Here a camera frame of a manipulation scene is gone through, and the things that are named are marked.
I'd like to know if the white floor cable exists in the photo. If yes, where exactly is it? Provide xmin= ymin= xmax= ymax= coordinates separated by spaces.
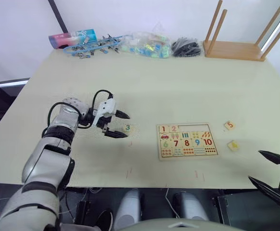
xmin=165 ymin=189 xmax=179 ymax=218

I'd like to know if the dark slanted pole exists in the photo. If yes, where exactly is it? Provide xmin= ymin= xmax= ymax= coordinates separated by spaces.
xmin=47 ymin=0 xmax=68 ymax=33

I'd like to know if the clear bag of coloured pieces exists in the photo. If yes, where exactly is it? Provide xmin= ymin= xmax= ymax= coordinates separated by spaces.
xmin=120 ymin=30 xmax=172 ymax=59

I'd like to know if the yellow number 4 tile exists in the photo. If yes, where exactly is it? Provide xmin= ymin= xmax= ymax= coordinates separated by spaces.
xmin=227 ymin=140 xmax=240 ymax=152

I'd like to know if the black floor device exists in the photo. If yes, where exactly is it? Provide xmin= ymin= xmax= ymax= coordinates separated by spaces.
xmin=76 ymin=199 xmax=88 ymax=225

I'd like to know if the black metal frame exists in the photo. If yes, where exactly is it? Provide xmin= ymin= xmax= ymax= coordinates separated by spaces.
xmin=0 ymin=77 xmax=31 ymax=121

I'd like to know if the wooden peg rack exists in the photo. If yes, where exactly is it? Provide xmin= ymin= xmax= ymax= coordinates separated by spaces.
xmin=202 ymin=0 xmax=280 ymax=62

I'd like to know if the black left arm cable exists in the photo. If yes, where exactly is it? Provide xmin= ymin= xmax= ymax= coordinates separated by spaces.
xmin=46 ymin=90 xmax=114 ymax=128

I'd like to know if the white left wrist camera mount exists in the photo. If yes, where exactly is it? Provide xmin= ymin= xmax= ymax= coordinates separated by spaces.
xmin=91 ymin=98 xmax=116 ymax=127

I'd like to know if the white rounded shape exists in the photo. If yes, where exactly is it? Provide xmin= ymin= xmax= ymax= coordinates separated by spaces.
xmin=113 ymin=189 xmax=142 ymax=230
xmin=178 ymin=191 xmax=209 ymax=221

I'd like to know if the wooden number puzzle board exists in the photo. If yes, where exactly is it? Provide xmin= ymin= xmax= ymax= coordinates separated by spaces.
xmin=156 ymin=122 xmax=219 ymax=161

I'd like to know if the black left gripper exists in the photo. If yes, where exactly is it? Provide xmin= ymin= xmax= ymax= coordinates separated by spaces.
xmin=98 ymin=109 xmax=131 ymax=139

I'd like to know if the clear bag of black pieces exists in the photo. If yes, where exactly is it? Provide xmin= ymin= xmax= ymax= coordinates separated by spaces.
xmin=170 ymin=36 xmax=203 ymax=58

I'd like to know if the dark floor box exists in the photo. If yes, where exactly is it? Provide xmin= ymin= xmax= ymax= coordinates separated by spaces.
xmin=216 ymin=194 xmax=280 ymax=231

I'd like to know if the pink and teal can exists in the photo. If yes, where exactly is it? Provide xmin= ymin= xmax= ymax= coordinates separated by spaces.
xmin=48 ymin=28 xmax=98 ymax=50

